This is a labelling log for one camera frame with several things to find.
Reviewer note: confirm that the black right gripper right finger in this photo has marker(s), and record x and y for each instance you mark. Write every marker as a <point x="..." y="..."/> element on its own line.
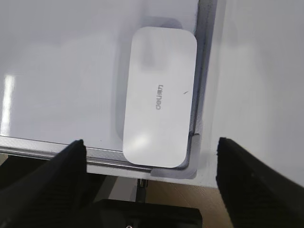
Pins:
<point x="255" y="195"/>

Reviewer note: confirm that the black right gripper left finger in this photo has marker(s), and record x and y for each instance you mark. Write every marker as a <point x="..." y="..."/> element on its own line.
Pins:
<point x="48" y="197"/>

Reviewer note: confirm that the white rectangular board eraser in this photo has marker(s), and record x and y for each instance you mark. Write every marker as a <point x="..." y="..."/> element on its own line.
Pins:
<point x="159" y="96"/>

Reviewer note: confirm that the white board with grey frame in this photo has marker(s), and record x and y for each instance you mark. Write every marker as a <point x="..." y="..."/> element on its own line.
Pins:
<point x="63" y="76"/>

